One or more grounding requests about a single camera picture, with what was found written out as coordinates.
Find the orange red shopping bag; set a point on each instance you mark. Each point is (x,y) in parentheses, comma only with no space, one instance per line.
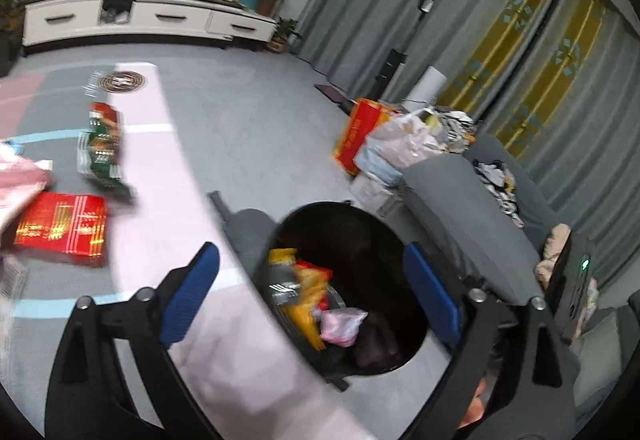
(357,130)

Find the white cylinder air purifier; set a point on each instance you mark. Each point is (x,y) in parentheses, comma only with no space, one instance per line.
(427,85)

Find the black round trash bin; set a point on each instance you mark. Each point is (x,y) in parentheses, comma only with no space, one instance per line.
(370,240)

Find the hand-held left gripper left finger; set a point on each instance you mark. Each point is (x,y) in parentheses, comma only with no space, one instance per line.
(192,290)

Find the grey fabric sofa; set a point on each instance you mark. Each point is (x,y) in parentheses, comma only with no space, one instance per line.
(450,200)

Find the pink coffee table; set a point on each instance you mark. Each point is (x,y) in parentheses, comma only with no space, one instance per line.
(175,170)

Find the white pink plastic bag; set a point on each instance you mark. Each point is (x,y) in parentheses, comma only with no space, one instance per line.
(400,140)

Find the green and red snack bag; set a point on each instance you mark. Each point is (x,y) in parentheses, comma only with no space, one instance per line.
(102,145)

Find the patterned clothes on sofa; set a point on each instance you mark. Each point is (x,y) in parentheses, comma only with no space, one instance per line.
(500,185)

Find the red box with gold print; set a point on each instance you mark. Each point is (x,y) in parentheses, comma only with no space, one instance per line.
(62,230)

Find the dark brown floor mat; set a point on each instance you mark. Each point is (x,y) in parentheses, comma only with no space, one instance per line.
(332,95)

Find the white cardboard box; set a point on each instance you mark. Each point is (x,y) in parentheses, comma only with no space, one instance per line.
(375,195)

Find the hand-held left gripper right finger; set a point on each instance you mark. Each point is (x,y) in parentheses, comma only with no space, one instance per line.
(430,295)

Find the person's right hand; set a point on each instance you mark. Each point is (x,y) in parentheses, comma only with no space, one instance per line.
(550,252)

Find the upright vacuum cleaner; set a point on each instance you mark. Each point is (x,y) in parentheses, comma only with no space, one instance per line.
(395,65)

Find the small potted plant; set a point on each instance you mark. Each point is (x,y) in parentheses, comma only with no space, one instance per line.
(282,35)

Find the bushy potted plant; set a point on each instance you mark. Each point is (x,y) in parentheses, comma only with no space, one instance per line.
(10,12)

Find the white television cabinet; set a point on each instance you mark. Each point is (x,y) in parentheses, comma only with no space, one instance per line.
(150,15)

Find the yellow snack bag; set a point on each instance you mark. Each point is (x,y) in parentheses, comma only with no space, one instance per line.
(305,290)

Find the pile of clothes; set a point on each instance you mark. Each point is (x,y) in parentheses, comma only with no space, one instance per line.
(452,127)

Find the pink plastic wrapper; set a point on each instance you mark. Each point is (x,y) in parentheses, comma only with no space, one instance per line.
(342,325)

